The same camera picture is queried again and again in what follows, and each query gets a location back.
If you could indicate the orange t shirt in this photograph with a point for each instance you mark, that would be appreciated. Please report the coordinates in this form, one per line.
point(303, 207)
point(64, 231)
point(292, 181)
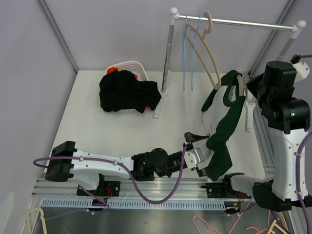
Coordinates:
point(112, 70)

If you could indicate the beige hanger on floor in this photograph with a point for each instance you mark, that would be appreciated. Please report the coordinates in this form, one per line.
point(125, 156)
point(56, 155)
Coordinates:
point(278, 224)
point(31, 217)

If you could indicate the beige hanger on floor left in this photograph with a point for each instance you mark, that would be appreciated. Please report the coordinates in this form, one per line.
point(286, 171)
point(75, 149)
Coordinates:
point(31, 217)

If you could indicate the black t shirt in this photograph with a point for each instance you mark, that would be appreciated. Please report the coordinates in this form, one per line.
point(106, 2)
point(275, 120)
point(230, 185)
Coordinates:
point(151, 95)

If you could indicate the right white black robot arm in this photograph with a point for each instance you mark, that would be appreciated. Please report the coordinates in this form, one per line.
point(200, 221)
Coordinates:
point(288, 121)

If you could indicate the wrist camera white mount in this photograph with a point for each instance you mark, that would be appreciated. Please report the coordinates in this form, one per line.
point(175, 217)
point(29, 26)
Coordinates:
point(193, 157)
point(301, 67)

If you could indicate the light blue wire hanger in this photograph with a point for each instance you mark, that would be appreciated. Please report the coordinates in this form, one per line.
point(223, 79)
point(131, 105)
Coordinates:
point(193, 56)
point(184, 53)

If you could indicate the beige hanger on floor right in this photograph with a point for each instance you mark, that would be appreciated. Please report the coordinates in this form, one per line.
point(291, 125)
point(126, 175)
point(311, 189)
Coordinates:
point(278, 224)

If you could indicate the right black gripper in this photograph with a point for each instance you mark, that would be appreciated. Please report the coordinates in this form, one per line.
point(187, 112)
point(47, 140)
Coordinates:
point(252, 85)

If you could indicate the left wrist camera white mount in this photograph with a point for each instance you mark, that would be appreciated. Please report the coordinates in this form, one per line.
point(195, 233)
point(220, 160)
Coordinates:
point(193, 157)

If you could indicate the white cable duct strip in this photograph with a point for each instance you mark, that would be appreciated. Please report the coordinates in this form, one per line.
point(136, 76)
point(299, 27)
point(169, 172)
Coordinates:
point(134, 204)

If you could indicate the white plastic laundry basket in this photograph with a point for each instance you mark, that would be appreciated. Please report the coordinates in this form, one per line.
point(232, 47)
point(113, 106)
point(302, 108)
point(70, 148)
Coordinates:
point(134, 67)

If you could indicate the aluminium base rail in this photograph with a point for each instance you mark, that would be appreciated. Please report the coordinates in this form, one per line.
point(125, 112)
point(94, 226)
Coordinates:
point(188, 188)

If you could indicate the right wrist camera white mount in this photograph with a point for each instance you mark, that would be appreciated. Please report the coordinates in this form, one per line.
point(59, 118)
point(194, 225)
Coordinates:
point(301, 67)

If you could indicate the green white raglan shirt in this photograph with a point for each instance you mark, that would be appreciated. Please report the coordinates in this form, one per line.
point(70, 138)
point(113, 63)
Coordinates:
point(221, 113)

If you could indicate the metal clothes rack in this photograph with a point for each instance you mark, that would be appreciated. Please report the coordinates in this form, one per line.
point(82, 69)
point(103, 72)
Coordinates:
point(175, 15)

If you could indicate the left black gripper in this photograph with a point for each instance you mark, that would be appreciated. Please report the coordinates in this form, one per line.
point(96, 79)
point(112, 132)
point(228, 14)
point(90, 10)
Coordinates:
point(189, 138)

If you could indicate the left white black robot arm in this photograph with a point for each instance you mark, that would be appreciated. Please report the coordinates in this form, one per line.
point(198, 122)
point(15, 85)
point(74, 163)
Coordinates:
point(88, 169)

